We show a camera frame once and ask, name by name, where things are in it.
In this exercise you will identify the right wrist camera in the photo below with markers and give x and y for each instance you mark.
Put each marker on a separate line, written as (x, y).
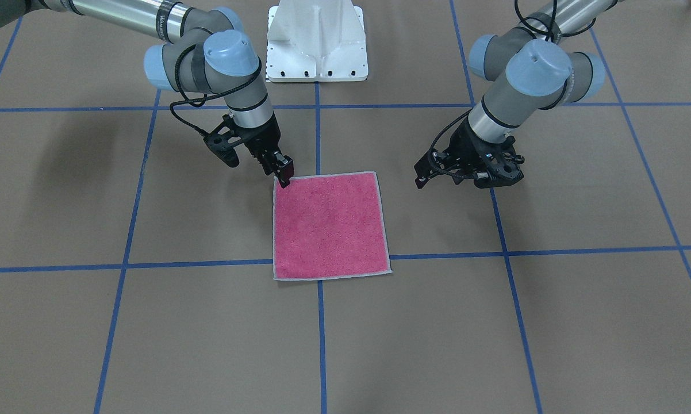
(223, 140)

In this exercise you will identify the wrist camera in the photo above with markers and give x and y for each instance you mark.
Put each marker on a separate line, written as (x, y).
(223, 140)
(498, 165)

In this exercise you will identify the pink and grey towel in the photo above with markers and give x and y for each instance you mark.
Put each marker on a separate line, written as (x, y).
(327, 227)

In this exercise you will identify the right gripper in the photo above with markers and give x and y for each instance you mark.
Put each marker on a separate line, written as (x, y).
(263, 140)

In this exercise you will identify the white camera mast base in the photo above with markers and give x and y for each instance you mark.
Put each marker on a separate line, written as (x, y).
(316, 41)

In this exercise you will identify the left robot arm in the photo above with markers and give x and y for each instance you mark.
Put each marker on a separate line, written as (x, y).
(528, 71)

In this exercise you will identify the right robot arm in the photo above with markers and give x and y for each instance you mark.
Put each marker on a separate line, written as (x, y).
(203, 55)

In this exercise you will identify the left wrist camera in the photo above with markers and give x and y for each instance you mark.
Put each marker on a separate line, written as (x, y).
(498, 165)

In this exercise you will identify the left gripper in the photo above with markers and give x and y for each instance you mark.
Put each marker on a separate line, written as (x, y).
(465, 147)

